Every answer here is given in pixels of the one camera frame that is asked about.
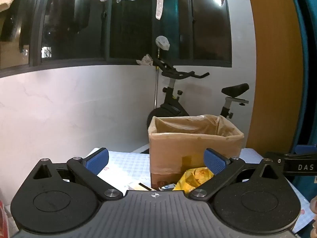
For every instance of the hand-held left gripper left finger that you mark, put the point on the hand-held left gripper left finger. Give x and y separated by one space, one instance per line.
95 160

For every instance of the wooden door panel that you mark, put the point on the wooden door panel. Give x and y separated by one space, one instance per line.
275 67

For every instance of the red packet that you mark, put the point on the red packet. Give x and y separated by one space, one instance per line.
3 215

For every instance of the metal pole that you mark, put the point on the metal pole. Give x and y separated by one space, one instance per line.
156 86

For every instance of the crumpled white cloth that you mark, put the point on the crumpled white cloth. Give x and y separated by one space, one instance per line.
145 60

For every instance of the white packet with black stripe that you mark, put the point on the white packet with black stripe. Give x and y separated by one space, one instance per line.
138 186

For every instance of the black exercise bike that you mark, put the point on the black exercise bike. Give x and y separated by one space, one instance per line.
171 104

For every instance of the white cloth on pole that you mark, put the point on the white cloth on pole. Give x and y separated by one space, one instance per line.
163 42

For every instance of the long pink hanging strip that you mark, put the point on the long pink hanging strip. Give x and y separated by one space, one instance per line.
159 0

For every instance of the cardboard box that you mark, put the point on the cardboard box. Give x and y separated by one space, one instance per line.
173 151

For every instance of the yellow snack packet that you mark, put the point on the yellow snack packet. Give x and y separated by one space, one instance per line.
193 178

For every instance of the person's right hand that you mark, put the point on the person's right hand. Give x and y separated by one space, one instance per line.
314 204

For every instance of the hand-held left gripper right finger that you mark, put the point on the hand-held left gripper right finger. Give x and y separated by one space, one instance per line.
214 161

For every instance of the dark framed window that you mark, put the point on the dark framed window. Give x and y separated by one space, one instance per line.
106 29

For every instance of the checkered tablecloth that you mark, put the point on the checkered tablecloth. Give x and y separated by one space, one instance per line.
128 161

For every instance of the small white blue packet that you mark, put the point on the small white blue packet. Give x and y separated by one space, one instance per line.
169 186

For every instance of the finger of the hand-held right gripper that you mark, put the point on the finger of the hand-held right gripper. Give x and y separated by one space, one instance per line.
275 156
304 149

